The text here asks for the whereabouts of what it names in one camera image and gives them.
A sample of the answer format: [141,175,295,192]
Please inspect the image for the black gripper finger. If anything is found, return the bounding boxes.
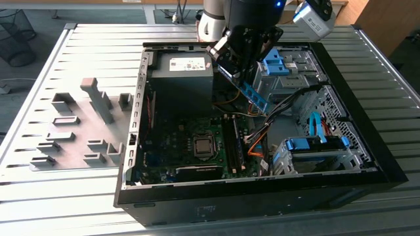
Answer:
[206,28,254,76]
[245,26,286,82]

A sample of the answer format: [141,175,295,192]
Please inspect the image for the blue-green RAM stick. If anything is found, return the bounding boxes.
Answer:
[217,62,273,116]

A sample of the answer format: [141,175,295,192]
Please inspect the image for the blue drive bay latch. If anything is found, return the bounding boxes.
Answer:
[262,49,293,76]

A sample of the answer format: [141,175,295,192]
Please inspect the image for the metal drive cage with latch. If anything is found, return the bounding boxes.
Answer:
[253,48,330,104]

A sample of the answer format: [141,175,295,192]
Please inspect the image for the grey power supply unit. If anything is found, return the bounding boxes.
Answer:
[150,51,217,115]

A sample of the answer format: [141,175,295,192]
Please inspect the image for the brown wooden cabinet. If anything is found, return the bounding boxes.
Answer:
[357,0,420,58]

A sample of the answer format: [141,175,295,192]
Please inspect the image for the CPU socket with silver CPU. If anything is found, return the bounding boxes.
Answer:
[193,134,219,158]

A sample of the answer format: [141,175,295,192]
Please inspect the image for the hard disk in blue carrier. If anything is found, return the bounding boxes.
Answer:
[285,136,351,152]

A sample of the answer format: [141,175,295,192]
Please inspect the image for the green motherboard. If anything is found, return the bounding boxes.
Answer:
[138,115,263,185]

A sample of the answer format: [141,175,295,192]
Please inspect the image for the black graphics card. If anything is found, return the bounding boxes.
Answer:
[174,166,225,182]

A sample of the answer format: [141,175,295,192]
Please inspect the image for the metal disk bay cage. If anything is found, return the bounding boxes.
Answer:
[273,136,374,176]

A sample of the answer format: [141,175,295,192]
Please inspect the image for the grey parts rack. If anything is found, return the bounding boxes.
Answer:
[29,77,138,173]

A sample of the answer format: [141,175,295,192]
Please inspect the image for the black open PC case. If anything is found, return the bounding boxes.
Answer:
[114,41,410,227]

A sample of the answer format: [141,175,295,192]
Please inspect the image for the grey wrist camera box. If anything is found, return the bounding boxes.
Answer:
[294,0,338,42]

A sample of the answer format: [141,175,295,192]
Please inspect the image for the yellow wire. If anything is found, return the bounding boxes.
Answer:
[213,90,243,107]

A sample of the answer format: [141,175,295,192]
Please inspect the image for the black wire bundle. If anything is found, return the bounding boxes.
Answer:
[262,85,322,126]

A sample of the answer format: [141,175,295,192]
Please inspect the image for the red wire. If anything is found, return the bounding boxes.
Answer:
[146,93,157,129]

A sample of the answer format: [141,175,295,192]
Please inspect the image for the light blue SATA wire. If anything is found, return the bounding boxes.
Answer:
[309,112,329,144]

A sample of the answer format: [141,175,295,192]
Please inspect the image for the orange wire bundle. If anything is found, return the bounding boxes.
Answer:
[247,140,265,157]

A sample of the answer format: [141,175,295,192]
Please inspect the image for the black wire waste basket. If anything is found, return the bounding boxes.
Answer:
[0,11,38,67]

